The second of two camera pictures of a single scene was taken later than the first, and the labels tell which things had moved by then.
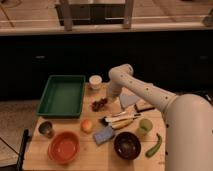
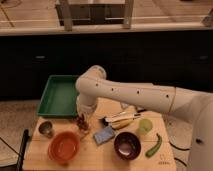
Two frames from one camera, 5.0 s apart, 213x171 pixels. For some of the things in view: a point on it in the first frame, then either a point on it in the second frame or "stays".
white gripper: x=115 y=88 -> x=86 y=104
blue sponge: x=104 y=135 stays
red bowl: x=64 y=147 stays
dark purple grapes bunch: x=99 y=105 -> x=82 y=123
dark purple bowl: x=127 y=145 stays
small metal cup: x=46 y=128 stays
